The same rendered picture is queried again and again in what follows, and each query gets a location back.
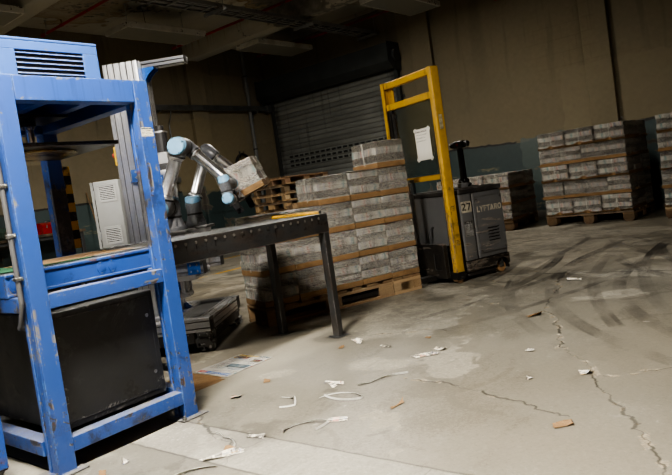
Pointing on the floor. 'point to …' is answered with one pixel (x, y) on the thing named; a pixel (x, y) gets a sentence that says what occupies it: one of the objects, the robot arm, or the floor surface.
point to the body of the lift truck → (434, 216)
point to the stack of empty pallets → (280, 193)
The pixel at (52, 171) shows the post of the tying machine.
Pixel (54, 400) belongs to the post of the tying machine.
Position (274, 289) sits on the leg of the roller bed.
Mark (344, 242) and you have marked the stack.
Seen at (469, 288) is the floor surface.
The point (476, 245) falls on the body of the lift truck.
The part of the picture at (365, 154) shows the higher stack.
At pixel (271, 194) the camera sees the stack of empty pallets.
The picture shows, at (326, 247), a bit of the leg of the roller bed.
